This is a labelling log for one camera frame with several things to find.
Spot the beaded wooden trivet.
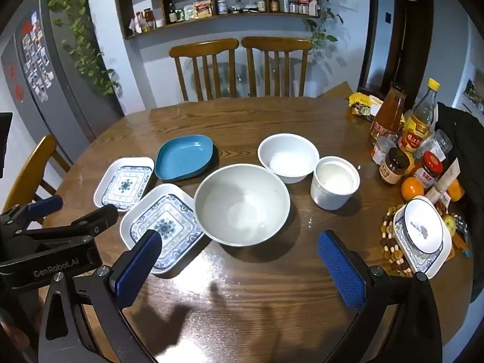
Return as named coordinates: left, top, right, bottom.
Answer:
left=379, top=204, right=414, bottom=276

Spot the dark wooden door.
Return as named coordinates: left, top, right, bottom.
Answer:
left=380, top=0, right=439, bottom=95

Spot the yellow capped vinegar bottle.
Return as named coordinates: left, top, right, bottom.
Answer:
left=397, top=78, right=442, bottom=154

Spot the small blue patterned square plate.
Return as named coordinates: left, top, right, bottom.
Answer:
left=93, top=157, right=155, bottom=212

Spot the clear plastic cup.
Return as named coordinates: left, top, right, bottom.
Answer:
left=418, top=129, right=453, bottom=161

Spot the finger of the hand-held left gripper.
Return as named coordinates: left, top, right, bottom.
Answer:
left=11, top=203, right=119, bottom=252
left=0, top=195, right=64, bottom=240

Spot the white bowl with blue rim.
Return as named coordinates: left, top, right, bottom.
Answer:
left=401, top=196, right=444, bottom=255

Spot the small hanging green plant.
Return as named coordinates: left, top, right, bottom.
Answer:
left=306, top=0, right=343, bottom=46

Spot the brown sauce jar dark lid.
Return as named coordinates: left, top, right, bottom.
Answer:
left=379, top=147, right=415, bottom=186

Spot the wooden wall shelf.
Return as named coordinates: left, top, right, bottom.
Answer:
left=111, top=0, right=322, bottom=41

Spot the blue rimmed square plate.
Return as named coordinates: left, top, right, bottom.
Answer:
left=393, top=212, right=453, bottom=275

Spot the cream coloured tube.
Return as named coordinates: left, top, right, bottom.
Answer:
left=433, top=158, right=461, bottom=203

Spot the black jacket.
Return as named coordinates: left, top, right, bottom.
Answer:
left=435, top=102, right=484, bottom=303

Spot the red lid sauce jar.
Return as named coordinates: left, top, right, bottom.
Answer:
left=410, top=151, right=444, bottom=191

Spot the medium white bowl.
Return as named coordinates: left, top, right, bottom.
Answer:
left=257, top=133, right=320, bottom=184

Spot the large white bowl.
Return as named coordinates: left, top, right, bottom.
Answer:
left=194, top=163, right=292, bottom=247

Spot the grey fridge with magnets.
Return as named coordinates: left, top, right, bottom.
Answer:
left=0, top=0, right=125, bottom=163

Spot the yellow snack packet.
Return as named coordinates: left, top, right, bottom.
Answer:
left=348, top=93, right=384, bottom=122

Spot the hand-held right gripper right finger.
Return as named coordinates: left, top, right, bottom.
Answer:
left=317, top=229, right=443, bottom=363

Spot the trailing green plant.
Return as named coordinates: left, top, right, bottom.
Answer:
left=43, top=0, right=119, bottom=97

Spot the row of jars and bottles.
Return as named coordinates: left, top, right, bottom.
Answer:
left=130, top=0, right=318, bottom=33

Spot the orange mandarin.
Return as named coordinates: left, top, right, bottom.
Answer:
left=401, top=178, right=425, bottom=202
left=448, top=179, right=465, bottom=202

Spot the wooden dining chair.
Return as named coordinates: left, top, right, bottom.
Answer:
left=241, top=37, right=313, bottom=98
left=3, top=135, right=72, bottom=227
left=169, top=38, right=240, bottom=102

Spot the orange sauce glass bottle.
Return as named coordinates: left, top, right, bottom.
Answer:
left=368, top=82, right=409, bottom=146

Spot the small red label jar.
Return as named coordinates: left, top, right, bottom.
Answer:
left=371, top=136, right=397, bottom=165

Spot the large blue patterned square plate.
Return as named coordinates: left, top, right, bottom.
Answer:
left=120, top=183, right=205, bottom=276

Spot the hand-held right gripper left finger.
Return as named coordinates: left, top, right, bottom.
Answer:
left=38, top=229, right=163, bottom=363

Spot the white cylindrical cup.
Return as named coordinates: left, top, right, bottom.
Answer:
left=310, top=156, right=361, bottom=211

